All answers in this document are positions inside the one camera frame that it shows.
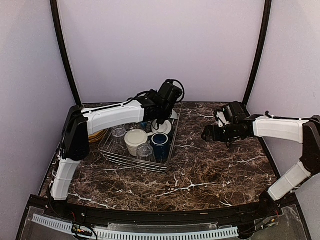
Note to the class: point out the clear glass left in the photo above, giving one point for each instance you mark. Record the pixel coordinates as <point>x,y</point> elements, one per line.
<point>118,137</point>

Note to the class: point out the right black frame post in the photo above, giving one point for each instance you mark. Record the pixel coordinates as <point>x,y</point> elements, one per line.
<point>259,51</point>

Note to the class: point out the white right gripper bracket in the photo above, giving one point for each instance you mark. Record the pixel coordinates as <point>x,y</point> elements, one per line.
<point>220,118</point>

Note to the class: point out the white saucer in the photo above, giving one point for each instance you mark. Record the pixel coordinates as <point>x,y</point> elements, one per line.
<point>164,128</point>

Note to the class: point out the dark blue mug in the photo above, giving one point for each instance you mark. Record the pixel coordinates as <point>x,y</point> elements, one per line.
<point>160,143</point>

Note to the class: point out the black front rail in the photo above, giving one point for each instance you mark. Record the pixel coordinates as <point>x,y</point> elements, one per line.
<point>101,216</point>

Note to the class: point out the pale green bowl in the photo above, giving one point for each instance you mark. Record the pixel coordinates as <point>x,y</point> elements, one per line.
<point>174,115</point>

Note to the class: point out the white slotted cable duct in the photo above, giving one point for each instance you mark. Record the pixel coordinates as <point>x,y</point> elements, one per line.
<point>114,231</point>

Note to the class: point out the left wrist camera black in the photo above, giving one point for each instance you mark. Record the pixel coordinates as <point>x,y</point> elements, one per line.
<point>172,90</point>

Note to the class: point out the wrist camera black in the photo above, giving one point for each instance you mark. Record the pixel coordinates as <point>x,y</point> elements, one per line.
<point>172,90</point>
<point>234,112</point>

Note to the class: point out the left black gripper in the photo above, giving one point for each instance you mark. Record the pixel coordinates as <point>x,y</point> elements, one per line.
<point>151,93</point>

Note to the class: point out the left black frame post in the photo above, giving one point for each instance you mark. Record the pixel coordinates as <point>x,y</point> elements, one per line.
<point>63,51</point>

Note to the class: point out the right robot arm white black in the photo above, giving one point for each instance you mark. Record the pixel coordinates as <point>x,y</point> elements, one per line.
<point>305,131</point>

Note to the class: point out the blue dotted plate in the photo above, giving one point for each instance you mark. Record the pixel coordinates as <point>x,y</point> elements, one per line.
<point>143,125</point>

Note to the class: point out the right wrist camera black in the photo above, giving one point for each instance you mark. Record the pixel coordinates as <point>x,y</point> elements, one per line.
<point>234,112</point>

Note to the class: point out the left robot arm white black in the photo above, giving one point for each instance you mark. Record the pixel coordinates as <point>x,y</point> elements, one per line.
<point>81,123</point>

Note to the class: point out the clear glass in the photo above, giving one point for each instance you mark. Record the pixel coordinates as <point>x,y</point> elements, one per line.
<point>145,153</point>
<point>118,137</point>

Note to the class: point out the clear glass right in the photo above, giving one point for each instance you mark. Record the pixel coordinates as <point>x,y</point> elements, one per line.
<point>145,153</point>

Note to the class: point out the wire metal dish rack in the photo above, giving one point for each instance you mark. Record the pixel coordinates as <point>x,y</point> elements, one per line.
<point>123,157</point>

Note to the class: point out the black frame post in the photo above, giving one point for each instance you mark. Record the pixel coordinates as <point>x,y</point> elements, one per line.
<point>259,51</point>
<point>63,51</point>

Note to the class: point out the yellow dotted scalloped plate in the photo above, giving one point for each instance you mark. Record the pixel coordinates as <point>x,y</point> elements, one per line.
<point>96,137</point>

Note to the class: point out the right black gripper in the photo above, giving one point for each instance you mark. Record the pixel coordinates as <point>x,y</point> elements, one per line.
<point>216,137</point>

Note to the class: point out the cream ribbed cup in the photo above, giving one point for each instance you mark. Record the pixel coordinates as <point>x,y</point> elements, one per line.
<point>133,139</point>

